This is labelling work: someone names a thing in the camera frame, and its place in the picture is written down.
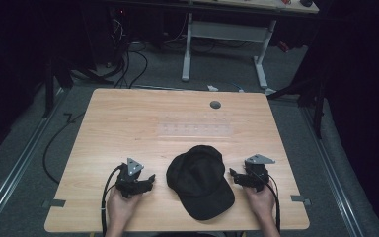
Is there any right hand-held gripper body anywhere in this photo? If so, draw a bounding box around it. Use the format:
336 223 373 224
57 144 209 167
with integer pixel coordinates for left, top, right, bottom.
243 153 276 193

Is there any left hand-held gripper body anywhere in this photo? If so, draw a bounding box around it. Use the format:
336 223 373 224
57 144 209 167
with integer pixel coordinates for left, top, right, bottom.
114 157 147 199

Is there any black baseball cap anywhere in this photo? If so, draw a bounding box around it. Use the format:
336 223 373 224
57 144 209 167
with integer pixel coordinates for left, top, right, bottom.
165 144 236 221

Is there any person's right hand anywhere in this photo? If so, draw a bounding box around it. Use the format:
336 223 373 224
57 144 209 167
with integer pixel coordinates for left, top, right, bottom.
243 183 276 228

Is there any person's left hand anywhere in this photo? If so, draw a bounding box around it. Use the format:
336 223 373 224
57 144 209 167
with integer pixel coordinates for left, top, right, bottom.
106 186 143 231

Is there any grey tape piece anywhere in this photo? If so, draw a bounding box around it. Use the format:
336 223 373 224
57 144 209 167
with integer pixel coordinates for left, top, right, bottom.
41 198 67 209
290 194 312 207

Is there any clear plastic strip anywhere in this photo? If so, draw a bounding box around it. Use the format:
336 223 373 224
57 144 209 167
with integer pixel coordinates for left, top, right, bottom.
157 112 235 138

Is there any black metal stand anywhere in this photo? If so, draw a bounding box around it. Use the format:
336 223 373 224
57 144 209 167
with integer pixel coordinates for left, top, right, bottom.
266 58 330 139
41 48 114 119

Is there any red object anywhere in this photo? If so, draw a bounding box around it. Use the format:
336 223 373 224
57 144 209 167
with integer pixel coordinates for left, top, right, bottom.
277 40 291 54

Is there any white-legged desk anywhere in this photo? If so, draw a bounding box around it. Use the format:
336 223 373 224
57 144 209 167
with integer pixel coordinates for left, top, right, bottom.
181 0 320 91

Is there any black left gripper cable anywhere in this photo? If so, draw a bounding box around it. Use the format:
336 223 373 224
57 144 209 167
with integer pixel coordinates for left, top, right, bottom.
100 164 124 237

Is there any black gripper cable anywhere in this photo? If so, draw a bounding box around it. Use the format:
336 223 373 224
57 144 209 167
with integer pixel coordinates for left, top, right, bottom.
100 164 124 237
250 167 281 234

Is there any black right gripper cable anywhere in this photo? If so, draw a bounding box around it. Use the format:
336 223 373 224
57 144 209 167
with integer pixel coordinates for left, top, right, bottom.
250 167 281 234

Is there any metal floor rail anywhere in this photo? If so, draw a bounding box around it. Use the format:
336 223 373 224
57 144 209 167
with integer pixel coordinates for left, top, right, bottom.
300 105 364 237
0 87 72 236

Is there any black floor cable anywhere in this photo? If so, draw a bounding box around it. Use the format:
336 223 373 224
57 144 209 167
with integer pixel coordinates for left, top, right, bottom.
41 112 87 186

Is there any blue cable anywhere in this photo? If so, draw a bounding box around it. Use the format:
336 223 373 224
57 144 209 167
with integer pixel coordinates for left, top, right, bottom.
230 82 246 94

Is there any bundle of black cables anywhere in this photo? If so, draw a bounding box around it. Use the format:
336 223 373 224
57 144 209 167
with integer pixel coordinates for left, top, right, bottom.
110 13 150 90

